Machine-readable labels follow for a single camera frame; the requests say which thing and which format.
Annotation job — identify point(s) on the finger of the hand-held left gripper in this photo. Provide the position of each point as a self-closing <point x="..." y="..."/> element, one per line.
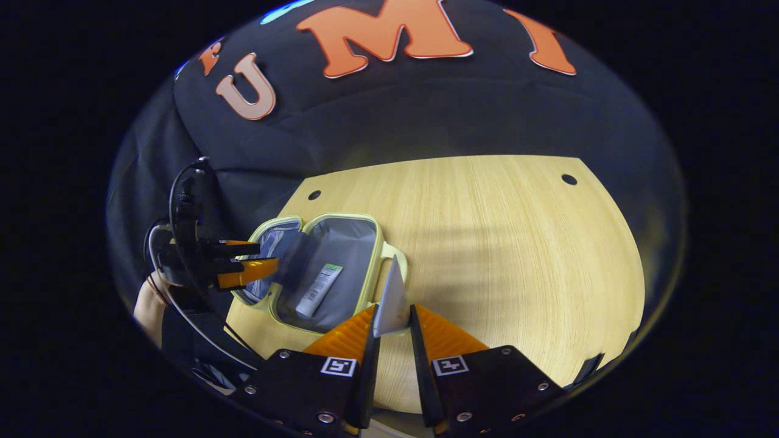
<point x="246" y="272"/>
<point x="234" y="248"/>

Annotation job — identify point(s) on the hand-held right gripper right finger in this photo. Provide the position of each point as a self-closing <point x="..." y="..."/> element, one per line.
<point x="423" y="377"/>

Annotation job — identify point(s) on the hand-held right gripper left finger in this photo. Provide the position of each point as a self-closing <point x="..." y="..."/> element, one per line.
<point x="364" y="389"/>

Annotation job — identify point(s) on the white tube with green label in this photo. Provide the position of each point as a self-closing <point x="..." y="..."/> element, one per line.
<point x="319" y="292"/>

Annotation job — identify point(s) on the grey green gradient tube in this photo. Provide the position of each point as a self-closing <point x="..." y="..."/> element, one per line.
<point x="392" y="304"/>

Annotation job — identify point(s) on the pale yellow suitcase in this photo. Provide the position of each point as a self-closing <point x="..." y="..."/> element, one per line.
<point x="353" y="255"/>

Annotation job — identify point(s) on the black table edge clamp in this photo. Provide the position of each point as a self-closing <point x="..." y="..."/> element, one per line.
<point x="589" y="368"/>

